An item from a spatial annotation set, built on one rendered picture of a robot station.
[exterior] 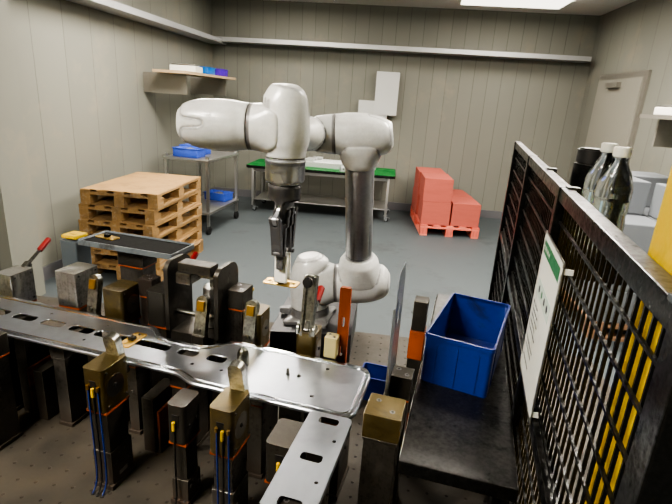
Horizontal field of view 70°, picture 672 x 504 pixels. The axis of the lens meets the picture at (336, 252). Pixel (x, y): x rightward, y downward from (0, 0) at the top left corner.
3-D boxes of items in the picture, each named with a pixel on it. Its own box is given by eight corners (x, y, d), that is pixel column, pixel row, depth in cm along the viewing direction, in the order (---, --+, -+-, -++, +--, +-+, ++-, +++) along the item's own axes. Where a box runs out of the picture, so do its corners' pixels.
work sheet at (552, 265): (528, 424, 87) (563, 263, 78) (519, 363, 108) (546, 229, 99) (540, 427, 87) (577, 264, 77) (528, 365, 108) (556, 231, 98)
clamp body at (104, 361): (84, 494, 122) (69, 373, 111) (117, 462, 132) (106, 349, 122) (106, 501, 120) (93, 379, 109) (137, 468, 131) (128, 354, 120)
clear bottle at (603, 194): (584, 252, 93) (608, 146, 87) (578, 243, 99) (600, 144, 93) (621, 256, 92) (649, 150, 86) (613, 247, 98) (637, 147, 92)
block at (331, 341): (317, 448, 142) (324, 336, 131) (321, 440, 145) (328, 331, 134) (328, 451, 141) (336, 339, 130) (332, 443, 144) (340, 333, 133)
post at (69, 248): (70, 350, 185) (57, 240, 172) (85, 341, 192) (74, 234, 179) (87, 353, 183) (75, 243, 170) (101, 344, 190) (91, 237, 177)
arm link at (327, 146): (290, 112, 151) (333, 112, 151) (297, 115, 169) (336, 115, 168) (291, 154, 154) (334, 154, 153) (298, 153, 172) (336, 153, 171)
